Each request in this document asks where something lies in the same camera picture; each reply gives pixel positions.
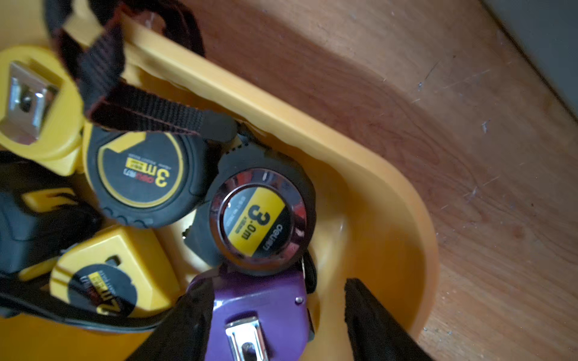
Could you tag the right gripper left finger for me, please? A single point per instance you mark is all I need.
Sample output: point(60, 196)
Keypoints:
point(184, 333)

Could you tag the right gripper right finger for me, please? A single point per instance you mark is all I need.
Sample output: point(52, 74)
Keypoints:
point(373, 332)

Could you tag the purple tape measure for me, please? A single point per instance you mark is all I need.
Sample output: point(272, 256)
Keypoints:
point(257, 318)

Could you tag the small yellow 2m tape measure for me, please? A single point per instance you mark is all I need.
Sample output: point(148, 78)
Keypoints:
point(121, 272)

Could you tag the round black tape measure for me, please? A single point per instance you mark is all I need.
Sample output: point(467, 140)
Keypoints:
point(258, 215)

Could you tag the yellow plastic storage box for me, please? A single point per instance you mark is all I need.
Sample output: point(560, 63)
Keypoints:
point(372, 224)

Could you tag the black yellow 3m tape measure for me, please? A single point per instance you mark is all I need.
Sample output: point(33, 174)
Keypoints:
point(147, 180)

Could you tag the yellow tape measure with clip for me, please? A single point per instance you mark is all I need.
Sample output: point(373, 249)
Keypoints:
point(41, 110)

